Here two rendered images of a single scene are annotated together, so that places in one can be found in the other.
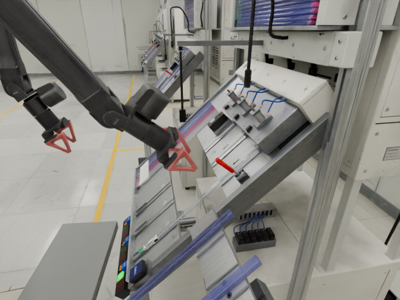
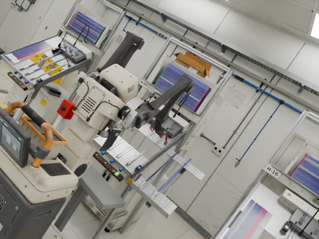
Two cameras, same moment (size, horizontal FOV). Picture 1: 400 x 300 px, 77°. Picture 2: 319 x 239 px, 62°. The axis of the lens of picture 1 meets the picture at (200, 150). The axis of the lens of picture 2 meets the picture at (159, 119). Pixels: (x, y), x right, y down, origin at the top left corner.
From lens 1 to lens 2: 197 cm
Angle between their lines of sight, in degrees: 55
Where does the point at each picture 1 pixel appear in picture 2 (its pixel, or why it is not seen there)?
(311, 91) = (186, 124)
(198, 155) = (52, 119)
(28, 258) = not seen: outside the picture
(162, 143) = (160, 128)
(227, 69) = not seen: hidden behind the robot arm
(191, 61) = (84, 61)
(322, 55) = (192, 118)
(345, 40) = (198, 118)
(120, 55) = not seen: outside the picture
